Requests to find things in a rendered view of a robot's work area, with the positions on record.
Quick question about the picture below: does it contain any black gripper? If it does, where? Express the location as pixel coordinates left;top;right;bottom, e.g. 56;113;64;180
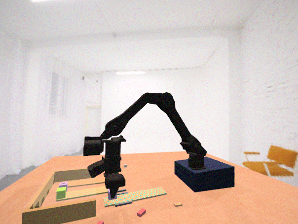
104;154;125;199

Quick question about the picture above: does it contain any beige strip with teal dots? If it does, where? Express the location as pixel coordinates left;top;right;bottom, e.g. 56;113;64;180
103;187;167;208

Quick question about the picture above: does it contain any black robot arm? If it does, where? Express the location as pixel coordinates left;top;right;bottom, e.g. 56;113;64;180
83;92;207;178

